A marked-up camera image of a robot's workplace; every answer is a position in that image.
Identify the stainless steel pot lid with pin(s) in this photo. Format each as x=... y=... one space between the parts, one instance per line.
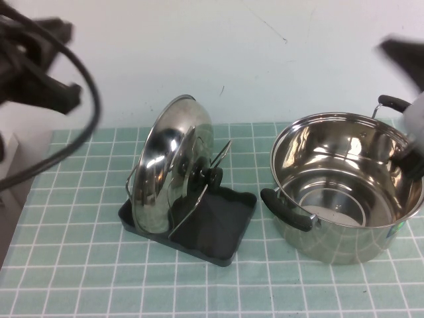
x=165 y=149

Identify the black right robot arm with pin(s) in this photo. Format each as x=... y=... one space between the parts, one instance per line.
x=412 y=164

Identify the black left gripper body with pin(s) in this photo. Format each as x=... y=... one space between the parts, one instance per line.
x=20 y=63

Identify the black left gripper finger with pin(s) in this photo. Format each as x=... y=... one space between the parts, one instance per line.
x=63 y=96
x=56 y=31

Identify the green white checkered tablecloth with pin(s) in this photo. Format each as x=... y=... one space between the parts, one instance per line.
x=66 y=265

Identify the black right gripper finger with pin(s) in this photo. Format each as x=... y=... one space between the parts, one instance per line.
x=407 y=63

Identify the white box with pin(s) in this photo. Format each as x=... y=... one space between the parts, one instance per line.
x=10 y=155

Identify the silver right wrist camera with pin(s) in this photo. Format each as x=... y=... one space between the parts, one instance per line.
x=414 y=122

